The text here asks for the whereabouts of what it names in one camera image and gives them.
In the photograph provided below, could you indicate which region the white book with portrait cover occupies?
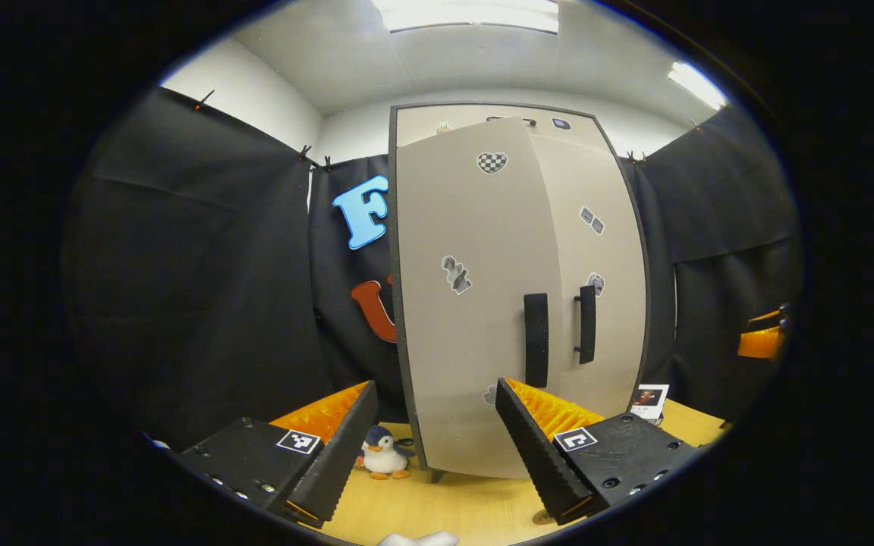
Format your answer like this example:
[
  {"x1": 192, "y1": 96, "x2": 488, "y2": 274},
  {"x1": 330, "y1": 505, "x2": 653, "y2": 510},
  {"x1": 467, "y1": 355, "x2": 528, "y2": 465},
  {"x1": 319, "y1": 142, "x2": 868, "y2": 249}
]
[{"x1": 630, "y1": 384, "x2": 671, "y2": 422}]

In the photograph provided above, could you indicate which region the black backdrop cloth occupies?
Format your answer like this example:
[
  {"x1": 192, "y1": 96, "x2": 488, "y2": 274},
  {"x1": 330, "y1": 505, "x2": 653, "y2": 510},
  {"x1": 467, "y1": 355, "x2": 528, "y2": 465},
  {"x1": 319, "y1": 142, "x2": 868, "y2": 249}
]
[{"x1": 61, "y1": 85, "x2": 802, "y2": 450}]

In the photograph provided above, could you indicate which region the grey cabinet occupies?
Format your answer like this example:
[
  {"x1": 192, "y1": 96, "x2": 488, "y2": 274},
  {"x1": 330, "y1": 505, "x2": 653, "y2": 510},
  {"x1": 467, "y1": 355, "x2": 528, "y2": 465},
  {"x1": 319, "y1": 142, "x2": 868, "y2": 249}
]
[{"x1": 387, "y1": 102, "x2": 652, "y2": 484}]

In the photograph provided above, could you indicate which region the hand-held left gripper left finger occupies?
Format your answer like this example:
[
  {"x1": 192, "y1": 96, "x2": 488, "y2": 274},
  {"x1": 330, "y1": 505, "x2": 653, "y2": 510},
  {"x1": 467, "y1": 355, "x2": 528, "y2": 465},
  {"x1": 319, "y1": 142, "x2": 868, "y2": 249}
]
[{"x1": 179, "y1": 381, "x2": 379, "y2": 529}]

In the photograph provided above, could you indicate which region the ceiling light panel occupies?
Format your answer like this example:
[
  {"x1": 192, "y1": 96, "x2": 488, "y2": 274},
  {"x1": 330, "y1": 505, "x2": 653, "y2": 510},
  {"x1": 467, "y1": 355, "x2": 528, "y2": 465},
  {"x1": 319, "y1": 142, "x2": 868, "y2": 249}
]
[
  {"x1": 373, "y1": 0, "x2": 561, "y2": 35},
  {"x1": 668, "y1": 61, "x2": 731, "y2": 111}
]

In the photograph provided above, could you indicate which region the penguin plush toy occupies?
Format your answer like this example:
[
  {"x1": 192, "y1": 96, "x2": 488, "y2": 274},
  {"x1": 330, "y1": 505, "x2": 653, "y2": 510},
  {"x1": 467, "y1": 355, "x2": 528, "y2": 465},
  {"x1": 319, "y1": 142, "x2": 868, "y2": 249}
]
[{"x1": 357, "y1": 425, "x2": 416, "y2": 481}]

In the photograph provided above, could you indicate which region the grey cabinet door heart sticker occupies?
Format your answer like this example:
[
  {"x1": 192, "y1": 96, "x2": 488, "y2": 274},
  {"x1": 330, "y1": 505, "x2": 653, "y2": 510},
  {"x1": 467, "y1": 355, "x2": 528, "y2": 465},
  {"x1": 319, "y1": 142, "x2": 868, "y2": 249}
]
[{"x1": 395, "y1": 118, "x2": 565, "y2": 481}]

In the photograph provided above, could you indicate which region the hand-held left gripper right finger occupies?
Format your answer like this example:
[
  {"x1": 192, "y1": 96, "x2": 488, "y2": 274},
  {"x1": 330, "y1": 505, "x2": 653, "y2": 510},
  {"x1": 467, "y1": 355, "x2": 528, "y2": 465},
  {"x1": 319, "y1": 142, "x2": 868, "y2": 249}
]
[{"x1": 495, "y1": 378, "x2": 701, "y2": 526}]

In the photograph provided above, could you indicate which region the black door handle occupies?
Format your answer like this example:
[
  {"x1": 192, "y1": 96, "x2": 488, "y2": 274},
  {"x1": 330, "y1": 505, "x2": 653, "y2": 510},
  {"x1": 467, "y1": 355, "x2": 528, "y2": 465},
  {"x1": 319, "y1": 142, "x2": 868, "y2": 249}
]
[
  {"x1": 523, "y1": 293, "x2": 550, "y2": 389},
  {"x1": 574, "y1": 285, "x2": 598, "y2": 366}
]

